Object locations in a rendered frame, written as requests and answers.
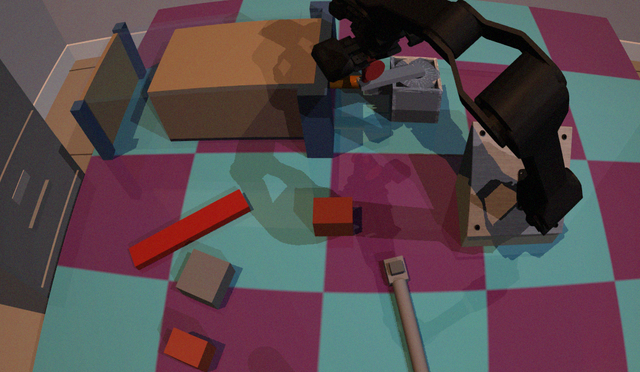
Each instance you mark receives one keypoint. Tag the orange box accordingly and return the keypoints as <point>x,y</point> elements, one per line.
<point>333,216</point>
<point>190,350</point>

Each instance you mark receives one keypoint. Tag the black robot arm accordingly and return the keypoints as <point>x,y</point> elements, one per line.
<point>523,108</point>

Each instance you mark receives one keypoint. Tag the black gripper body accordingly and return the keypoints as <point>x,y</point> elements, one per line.
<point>337,62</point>

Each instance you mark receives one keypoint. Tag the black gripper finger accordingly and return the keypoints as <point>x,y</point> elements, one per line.
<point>360,66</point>
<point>390,53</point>

